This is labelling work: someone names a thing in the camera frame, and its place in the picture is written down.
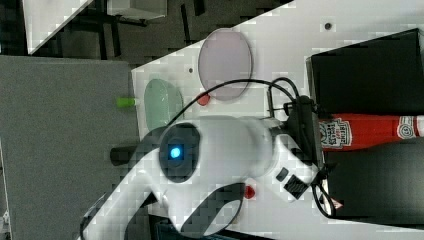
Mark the small red toy fruit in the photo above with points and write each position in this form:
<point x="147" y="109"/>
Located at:
<point x="249" y="192"/>

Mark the black toaster oven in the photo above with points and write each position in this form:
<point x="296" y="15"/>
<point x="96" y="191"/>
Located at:
<point x="370" y="98"/>

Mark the green plastic colander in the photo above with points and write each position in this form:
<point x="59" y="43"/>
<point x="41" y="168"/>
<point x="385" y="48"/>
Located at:
<point x="162" y="101"/>

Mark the red ketchup bottle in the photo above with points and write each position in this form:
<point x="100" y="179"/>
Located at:
<point x="349" y="132"/>

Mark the red toy strawberry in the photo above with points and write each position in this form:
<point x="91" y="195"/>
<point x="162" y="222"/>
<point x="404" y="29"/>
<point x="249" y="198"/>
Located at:
<point x="203" y="99"/>

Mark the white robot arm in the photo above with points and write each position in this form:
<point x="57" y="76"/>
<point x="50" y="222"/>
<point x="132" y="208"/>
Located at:
<point x="198" y="172"/>

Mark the lilac round plate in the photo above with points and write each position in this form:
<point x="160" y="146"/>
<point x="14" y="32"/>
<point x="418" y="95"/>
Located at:
<point x="225" y="55"/>

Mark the green toy fruit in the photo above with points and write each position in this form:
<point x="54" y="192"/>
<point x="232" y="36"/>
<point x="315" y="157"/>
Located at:
<point x="122" y="102"/>

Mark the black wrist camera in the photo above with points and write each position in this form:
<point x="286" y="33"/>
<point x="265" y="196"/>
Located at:
<point x="302" y="126"/>

